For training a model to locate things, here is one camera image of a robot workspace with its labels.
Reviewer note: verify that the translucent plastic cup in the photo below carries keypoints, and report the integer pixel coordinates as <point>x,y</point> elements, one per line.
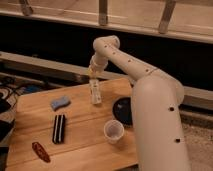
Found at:
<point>113,131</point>

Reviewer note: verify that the black round plate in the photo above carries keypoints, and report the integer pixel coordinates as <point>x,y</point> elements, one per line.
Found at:
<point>122,110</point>

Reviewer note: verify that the metal chair leg left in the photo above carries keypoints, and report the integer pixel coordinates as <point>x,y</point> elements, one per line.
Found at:
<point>26,8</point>

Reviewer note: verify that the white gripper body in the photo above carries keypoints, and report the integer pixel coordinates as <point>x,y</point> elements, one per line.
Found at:
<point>96,66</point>

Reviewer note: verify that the metal chair leg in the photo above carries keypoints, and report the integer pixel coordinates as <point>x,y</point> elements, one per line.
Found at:
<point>26,8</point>
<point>103,12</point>
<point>166,16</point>

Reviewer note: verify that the wooden table board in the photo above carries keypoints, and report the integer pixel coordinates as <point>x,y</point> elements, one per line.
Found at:
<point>85,147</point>

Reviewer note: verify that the metal chair leg middle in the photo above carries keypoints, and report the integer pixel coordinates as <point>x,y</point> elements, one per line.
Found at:
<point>103,12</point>

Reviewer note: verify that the dark red oblong object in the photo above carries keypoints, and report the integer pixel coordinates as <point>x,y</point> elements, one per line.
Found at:
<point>40,152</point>

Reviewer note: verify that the blue sponge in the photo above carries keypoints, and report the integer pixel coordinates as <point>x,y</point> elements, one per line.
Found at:
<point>60,102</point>

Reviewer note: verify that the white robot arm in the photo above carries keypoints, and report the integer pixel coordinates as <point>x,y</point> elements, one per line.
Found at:
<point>155,100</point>

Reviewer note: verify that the metal chair leg right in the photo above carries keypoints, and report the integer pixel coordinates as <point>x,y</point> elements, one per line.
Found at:
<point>166,16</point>

